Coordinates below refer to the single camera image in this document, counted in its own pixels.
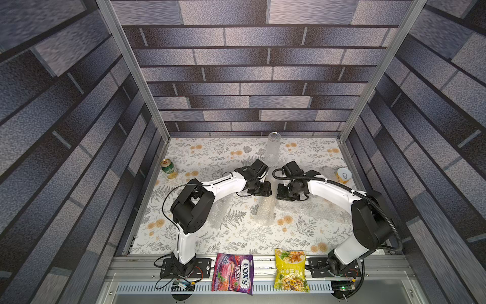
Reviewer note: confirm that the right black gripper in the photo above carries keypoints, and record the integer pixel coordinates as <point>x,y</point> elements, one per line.
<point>286,192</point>

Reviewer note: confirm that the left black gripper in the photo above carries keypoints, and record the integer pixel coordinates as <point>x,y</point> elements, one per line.
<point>266,190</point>

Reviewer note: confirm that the bubble wrap sheet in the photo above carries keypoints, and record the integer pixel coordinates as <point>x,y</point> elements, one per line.
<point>316,208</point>

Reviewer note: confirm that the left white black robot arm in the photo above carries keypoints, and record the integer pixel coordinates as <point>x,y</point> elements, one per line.
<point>192,206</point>

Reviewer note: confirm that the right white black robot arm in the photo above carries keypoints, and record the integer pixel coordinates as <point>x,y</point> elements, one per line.
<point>373,227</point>

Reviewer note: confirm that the white lidded cup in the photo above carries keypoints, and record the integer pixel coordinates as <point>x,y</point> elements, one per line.
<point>344,175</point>

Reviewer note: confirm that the yellow snack bag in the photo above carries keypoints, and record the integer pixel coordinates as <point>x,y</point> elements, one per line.
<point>290,275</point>

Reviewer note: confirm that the green drink can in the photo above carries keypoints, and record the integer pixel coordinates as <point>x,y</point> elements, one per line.
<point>167,166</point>

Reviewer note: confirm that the purple Fox's candy bag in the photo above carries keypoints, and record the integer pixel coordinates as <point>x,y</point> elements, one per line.
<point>233,273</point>

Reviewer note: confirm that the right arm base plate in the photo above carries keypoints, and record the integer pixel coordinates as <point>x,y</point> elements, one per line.
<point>331,268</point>

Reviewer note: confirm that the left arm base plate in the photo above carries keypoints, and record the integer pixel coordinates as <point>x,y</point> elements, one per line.
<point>198,268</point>

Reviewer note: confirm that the aluminium front rail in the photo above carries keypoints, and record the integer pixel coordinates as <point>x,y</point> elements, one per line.
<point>134,279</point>

